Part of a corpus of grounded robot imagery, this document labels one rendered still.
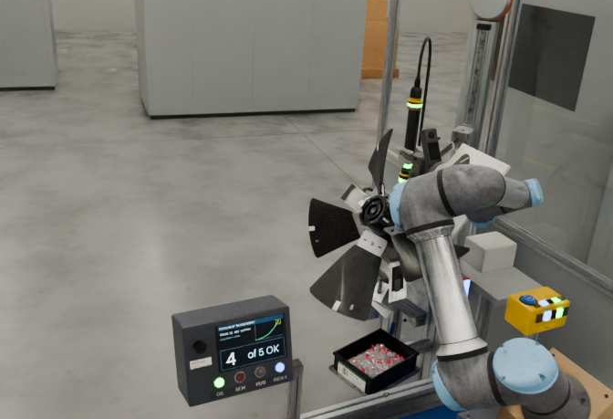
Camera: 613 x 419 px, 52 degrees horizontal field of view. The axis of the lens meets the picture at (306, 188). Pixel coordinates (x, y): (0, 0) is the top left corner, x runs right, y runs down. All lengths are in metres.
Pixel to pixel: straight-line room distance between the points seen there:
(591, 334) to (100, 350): 2.35
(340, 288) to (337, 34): 5.85
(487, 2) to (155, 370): 2.31
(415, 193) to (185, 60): 6.02
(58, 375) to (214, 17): 4.80
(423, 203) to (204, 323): 0.56
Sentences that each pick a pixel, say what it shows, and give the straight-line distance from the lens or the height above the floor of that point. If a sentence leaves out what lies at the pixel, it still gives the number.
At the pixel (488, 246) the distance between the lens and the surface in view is 2.60.
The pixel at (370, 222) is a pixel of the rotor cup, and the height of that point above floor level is 1.20.
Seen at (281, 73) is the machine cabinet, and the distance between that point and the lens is 7.61.
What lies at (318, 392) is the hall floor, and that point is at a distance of 3.24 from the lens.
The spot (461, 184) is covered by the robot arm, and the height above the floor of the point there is 1.58.
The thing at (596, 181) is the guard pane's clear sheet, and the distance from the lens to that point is 2.44.
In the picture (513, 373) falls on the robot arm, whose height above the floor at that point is 1.26.
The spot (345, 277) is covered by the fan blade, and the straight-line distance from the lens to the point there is 2.13.
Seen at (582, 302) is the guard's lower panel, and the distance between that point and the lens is 2.56.
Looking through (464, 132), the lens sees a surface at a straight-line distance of 2.56.
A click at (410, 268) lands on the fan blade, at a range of 1.93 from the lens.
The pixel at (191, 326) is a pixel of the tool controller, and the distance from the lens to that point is 1.46.
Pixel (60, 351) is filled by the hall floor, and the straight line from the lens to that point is 3.60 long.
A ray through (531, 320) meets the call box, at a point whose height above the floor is 1.04.
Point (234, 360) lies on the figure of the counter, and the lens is 1.51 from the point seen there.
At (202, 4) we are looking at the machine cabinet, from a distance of 7.26.
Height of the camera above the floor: 2.08
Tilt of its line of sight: 22 degrees down
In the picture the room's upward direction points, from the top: 3 degrees clockwise
